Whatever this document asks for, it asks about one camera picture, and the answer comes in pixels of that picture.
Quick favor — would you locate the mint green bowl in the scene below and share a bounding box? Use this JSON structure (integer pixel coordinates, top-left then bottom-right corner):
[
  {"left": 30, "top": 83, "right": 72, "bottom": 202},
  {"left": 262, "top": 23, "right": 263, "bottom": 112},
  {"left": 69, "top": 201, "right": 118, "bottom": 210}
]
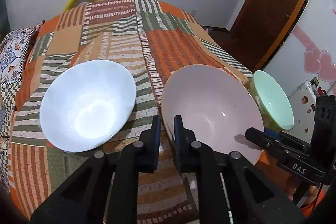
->
[{"left": 248, "top": 70, "right": 294, "bottom": 132}]

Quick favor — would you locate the pink bowl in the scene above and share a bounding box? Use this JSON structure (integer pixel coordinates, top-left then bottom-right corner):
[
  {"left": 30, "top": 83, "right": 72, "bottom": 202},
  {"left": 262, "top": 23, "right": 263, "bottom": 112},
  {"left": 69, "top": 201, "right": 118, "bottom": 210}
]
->
[{"left": 161, "top": 65, "right": 264, "bottom": 164}]

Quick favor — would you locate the white bowl with black dots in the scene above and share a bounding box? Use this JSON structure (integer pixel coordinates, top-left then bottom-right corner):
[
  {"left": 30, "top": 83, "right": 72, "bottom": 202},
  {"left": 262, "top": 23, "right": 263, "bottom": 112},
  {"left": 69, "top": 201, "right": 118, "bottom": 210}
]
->
[{"left": 39, "top": 60, "right": 136, "bottom": 152}]

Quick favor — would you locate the person's right hand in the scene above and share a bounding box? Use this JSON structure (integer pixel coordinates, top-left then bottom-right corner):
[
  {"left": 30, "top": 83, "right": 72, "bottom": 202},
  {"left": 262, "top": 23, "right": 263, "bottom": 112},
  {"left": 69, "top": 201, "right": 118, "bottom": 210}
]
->
[{"left": 284, "top": 175, "right": 319, "bottom": 207}]

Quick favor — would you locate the white appliance with stickers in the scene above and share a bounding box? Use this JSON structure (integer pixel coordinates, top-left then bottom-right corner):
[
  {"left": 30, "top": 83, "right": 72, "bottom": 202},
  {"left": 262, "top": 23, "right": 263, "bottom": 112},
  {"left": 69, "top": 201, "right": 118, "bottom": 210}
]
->
[{"left": 288, "top": 77, "right": 325, "bottom": 144}]

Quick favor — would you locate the brown wooden door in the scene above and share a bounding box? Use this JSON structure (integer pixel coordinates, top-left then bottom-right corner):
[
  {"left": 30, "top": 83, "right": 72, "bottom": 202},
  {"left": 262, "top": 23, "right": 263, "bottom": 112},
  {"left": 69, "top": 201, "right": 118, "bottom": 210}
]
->
[{"left": 230, "top": 0, "right": 301, "bottom": 71}]

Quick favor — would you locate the orange striped patchwork blanket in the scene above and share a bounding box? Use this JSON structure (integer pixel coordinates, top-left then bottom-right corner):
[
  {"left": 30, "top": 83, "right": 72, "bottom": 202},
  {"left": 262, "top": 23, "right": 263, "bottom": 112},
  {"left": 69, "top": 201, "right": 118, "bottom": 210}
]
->
[{"left": 9, "top": 0, "right": 251, "bottom": 218}]

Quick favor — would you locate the patterned checkered quilt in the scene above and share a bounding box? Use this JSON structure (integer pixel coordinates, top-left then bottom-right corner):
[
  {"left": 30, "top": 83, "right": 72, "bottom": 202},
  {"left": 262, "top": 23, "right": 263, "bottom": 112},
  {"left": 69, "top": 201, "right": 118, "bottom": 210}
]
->
[{"left": 1, "top": 22, "right": 44, "bottom": 192}]

